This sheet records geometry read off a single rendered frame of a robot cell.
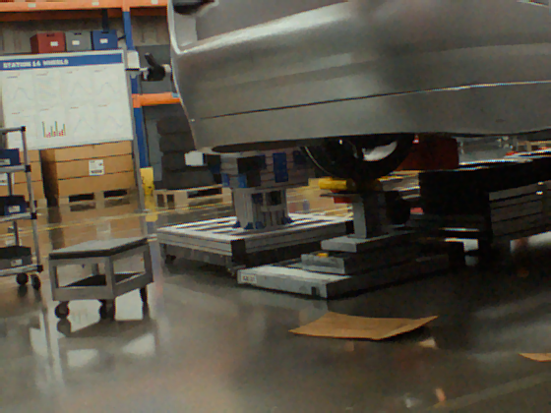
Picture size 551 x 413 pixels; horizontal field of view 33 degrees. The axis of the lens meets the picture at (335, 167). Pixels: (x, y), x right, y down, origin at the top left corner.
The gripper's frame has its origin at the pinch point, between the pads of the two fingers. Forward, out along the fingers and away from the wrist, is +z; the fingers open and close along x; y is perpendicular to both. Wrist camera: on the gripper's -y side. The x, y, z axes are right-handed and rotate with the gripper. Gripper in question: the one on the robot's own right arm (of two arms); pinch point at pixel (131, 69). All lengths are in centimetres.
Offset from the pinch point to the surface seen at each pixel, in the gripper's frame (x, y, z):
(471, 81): -280, -7, 61
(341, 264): -137, 92, -27
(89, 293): -51, 105, 62
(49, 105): 503, 62, -214
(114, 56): 490, 11, -291
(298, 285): -119, 103, -15
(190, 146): 526, 129, -418
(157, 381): -184, 99, 112
